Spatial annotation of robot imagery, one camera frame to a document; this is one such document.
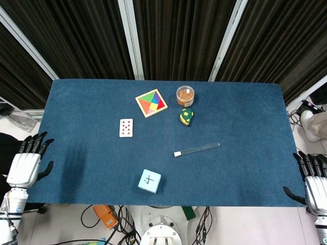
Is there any dark pleated curtain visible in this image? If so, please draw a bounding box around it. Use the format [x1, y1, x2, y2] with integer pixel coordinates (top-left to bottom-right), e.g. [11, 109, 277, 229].
[0, 0, 327, 110]

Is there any clear jar of rubber bands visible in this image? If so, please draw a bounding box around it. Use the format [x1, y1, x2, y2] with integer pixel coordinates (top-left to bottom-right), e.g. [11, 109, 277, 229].
[176, 86, 196, 107]

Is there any right black-fingered robot hand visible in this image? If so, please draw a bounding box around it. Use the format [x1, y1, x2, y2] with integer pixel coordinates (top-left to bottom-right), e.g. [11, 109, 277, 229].
[283, 150, 327, 215]

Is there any green flat object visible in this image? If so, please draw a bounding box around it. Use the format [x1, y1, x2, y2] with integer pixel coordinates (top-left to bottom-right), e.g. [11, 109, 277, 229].
[181, 206, 197, 221]

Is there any blue table cloth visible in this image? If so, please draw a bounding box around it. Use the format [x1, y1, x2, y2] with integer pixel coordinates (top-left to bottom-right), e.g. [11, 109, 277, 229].
[27, 78, 307, 208]

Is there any left black-fingered robot hand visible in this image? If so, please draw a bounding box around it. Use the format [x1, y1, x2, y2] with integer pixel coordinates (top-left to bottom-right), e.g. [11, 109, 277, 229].
[6, 131, 55, 189]

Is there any light blue numbered foam cube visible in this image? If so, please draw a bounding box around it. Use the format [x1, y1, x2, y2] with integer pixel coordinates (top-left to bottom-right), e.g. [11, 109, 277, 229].
[137, 168, 162, 194]

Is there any clear plastic bag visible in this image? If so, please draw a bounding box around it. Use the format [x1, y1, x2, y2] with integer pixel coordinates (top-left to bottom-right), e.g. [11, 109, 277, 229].
[6, 112, 38, 133]

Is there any white shoe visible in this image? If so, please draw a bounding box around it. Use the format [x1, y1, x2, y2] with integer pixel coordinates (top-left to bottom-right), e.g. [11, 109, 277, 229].
[300, 109, 320, 142]

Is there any black cable loop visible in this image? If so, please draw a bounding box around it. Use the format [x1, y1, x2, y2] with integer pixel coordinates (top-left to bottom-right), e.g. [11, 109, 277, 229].
[81, 204, 103, 229]

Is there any green yellow tape measure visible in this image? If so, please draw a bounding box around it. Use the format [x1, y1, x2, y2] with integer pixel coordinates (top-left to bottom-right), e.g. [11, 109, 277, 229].
[179, 107, 195, 127]

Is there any orange device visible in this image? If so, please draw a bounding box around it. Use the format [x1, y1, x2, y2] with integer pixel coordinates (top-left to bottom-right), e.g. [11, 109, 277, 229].
[92, 205, 119, 230]

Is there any deck of playing cards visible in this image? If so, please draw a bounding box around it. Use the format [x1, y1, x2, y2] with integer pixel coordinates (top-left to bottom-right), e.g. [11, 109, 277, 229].
[119, 118, 134, 138]

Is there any colourful wooden tangram puzzle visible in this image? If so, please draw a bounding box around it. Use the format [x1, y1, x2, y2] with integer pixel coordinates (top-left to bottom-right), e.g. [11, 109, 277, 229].
[135, 88, 169, 118]

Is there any white frame post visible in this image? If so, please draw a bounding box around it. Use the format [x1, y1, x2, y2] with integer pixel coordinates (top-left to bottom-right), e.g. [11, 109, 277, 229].
[0, 6, 60, 81]
[118, 0, 145, 81]
[286, 73, 327, 109]
[208, 0, 249, 82]

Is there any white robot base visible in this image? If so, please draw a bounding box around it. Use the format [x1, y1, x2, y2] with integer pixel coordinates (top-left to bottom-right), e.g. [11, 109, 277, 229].
[139, 206, 185, 245]

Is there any transparent tube with white cap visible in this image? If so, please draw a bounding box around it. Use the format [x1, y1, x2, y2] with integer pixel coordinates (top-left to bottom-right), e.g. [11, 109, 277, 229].
[173, 142, 221, 158]

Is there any black cable bundle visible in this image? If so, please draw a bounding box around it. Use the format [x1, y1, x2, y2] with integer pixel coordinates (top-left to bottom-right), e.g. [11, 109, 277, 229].
[194, 206, 213, 245]

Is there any beige trouser leg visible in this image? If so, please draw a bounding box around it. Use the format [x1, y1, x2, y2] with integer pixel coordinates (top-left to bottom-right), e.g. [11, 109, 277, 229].
[308, 111, 327, 140]

